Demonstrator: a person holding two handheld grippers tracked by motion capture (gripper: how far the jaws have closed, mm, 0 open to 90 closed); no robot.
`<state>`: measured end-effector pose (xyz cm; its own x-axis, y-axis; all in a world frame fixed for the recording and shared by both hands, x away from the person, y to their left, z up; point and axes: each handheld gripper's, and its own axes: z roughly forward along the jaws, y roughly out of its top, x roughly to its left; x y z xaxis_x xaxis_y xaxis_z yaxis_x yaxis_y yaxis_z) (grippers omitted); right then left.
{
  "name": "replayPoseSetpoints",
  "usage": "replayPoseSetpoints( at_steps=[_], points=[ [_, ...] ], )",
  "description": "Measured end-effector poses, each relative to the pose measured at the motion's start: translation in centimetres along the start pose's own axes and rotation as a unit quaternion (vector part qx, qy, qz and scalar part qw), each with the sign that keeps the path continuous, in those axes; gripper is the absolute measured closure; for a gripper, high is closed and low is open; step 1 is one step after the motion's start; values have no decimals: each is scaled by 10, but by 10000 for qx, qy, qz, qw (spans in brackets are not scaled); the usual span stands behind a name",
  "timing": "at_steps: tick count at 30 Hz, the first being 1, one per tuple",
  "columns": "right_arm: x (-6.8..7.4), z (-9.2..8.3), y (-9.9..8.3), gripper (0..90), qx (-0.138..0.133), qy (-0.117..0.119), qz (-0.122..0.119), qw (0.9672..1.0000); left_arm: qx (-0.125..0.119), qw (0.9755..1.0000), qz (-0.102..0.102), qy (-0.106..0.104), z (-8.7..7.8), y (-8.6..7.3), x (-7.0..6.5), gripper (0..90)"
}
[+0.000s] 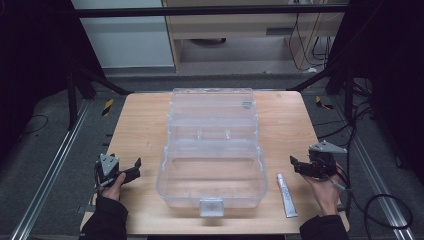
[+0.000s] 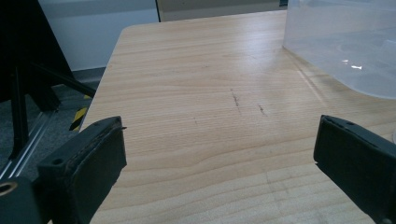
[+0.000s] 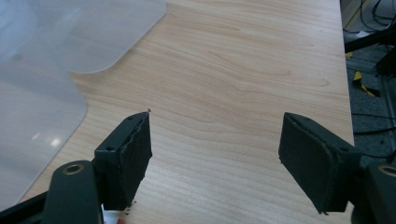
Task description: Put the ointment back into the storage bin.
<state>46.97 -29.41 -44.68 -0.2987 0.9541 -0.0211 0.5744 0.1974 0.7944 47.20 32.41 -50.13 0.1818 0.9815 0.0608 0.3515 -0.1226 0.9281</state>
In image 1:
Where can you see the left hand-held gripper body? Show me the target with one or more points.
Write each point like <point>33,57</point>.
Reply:
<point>108,166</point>

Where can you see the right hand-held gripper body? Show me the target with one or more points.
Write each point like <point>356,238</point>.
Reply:
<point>322,160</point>

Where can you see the white squeeze tube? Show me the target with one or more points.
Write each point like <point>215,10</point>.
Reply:
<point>286,200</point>

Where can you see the clear plastic storage box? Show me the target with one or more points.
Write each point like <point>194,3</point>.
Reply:
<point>213,180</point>

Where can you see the person's left hand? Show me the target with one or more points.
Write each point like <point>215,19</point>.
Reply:
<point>113,190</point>

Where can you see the person's right hand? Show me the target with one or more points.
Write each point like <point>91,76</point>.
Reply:
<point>325,195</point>

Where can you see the yellow black tape strip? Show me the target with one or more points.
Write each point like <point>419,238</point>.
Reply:
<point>107,107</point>
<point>322,103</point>

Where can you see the black metal stand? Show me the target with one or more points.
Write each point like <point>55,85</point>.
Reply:
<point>75,96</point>
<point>340,83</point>

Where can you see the dark curtain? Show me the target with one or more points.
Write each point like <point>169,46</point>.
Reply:
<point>393,83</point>
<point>33,66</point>

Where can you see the white cabinet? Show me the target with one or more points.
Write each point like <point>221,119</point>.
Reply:
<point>126,40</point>

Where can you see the light wooden desk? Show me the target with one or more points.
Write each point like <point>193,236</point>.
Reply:
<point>233,28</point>

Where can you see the aluminium floor rail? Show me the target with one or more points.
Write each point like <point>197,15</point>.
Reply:
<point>50,173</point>
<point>380,180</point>

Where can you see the black horizontal frame bar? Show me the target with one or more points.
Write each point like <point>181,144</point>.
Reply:
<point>206,10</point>

